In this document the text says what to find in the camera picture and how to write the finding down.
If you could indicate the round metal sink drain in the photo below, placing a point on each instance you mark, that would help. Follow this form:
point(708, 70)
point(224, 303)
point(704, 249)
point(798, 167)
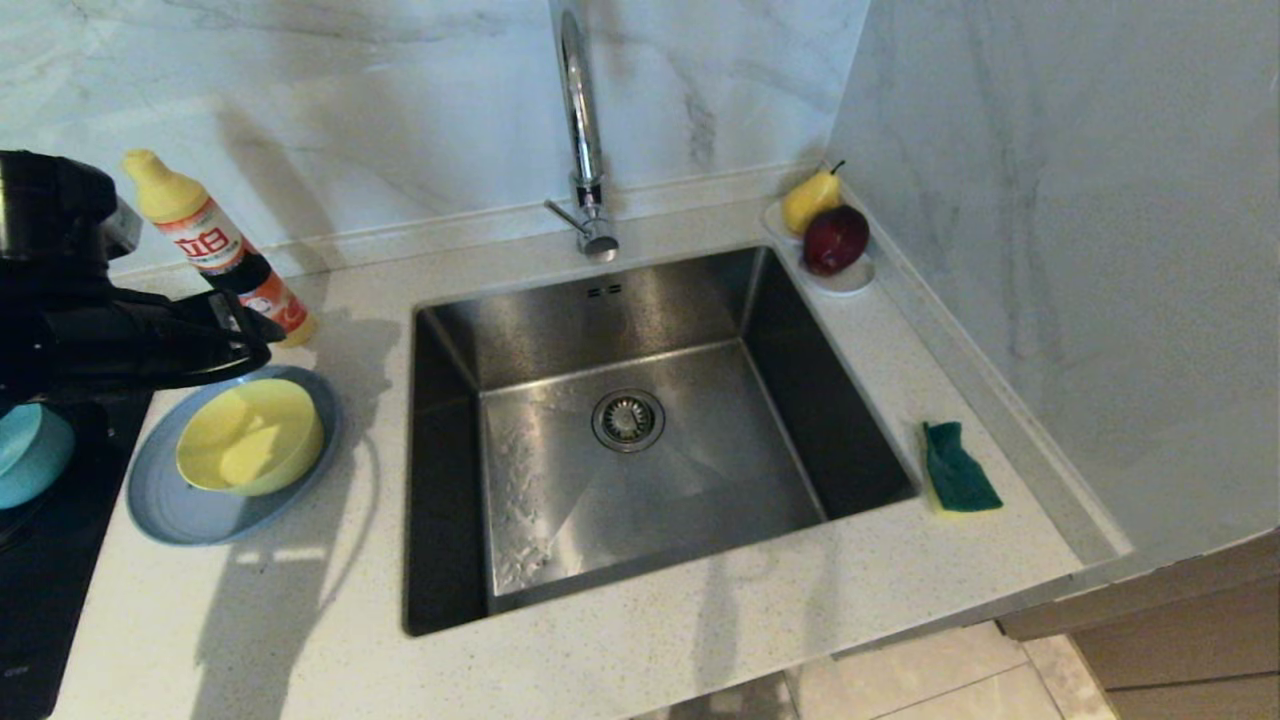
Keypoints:
point(628, 420)

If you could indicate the small white dish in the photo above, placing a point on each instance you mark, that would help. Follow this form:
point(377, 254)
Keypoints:
point(855, 281)

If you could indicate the dark red apple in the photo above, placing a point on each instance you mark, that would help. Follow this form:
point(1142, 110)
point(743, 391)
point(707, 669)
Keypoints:
point(835, 240)

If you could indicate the white orange dish soap bottle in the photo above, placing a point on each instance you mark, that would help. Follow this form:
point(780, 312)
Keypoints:
point(220, 250)

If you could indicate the black induction cooktop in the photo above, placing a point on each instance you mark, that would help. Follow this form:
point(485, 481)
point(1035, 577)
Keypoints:
point(50, 600)

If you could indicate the chrome faucet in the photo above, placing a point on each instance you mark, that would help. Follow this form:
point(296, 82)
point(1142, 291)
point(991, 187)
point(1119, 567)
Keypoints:
point(583, 150)

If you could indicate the yellow plastic bowl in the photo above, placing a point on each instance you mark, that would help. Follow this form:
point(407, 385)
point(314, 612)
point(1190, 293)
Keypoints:
point(250, 440)

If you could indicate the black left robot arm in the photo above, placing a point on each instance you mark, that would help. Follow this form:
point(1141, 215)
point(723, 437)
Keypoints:
point(50, 290)

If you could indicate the wooden cabinet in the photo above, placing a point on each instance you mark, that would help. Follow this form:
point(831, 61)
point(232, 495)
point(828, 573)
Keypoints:
point(1180, 650)

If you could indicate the yellow pear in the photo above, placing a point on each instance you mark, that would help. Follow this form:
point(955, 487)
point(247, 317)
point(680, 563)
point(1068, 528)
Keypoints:
point(808, 198)

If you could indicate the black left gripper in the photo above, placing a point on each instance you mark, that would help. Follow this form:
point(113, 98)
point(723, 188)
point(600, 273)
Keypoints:
point(215, 335)

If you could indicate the teal plastic bowl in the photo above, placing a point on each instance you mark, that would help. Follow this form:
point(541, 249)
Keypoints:
point(30, 455)

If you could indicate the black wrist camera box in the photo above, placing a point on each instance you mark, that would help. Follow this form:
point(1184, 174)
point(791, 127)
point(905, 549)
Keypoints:
point(122, 228)

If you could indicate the blue-grey plate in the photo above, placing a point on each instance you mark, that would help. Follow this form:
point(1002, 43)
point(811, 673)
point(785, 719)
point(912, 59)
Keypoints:
point(180, 520)

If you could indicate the yellow sponge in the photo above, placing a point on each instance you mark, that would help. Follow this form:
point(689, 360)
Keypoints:
point(955, 475)

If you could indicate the stainless steel sink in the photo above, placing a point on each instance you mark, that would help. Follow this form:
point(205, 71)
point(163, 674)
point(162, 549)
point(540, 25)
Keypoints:
point(700, 480)

